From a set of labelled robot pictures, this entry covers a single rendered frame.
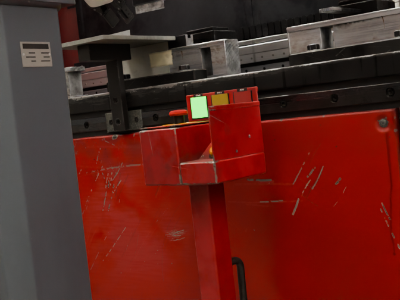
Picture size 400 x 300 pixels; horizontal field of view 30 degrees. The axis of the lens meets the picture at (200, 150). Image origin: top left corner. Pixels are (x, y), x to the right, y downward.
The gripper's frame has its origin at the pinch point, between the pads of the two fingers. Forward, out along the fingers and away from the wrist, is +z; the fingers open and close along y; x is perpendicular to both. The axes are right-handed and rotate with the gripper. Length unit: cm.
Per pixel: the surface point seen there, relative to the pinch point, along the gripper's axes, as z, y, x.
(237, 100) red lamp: 16.2, -42.0, 19.0
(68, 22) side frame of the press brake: 20, 94, -46
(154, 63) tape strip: 15.4, -0.4, 0.5
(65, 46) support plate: -4.9, 1.3, 16.8
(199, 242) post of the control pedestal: 31, -37, 45
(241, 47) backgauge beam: 31.0, -5.9, -22.7
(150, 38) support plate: 6.8, -8.5, 2.5
